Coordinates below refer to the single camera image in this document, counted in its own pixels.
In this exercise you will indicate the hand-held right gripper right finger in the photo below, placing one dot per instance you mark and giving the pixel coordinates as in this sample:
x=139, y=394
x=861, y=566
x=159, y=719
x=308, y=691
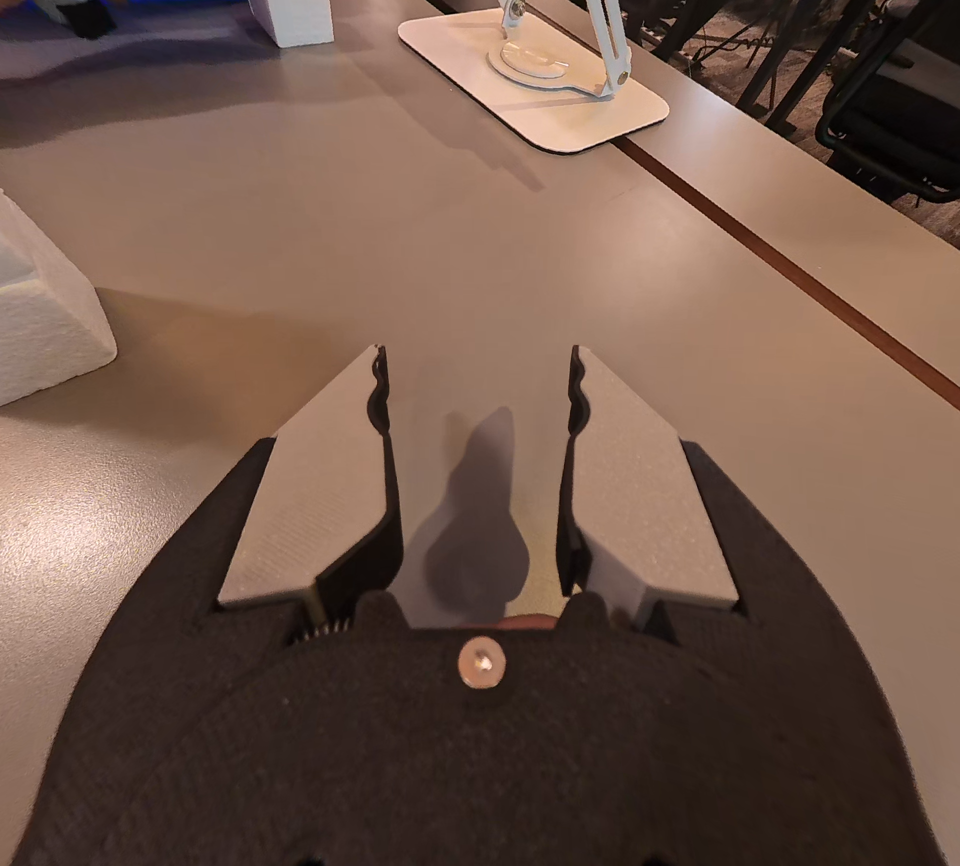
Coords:
x=645, y=513

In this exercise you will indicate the black office chair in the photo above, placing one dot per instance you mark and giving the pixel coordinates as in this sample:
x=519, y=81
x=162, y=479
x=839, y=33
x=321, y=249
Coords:
x=900, y=131

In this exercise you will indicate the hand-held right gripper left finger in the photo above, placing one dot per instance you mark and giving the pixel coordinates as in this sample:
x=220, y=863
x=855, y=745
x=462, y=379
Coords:
x=315, y=506

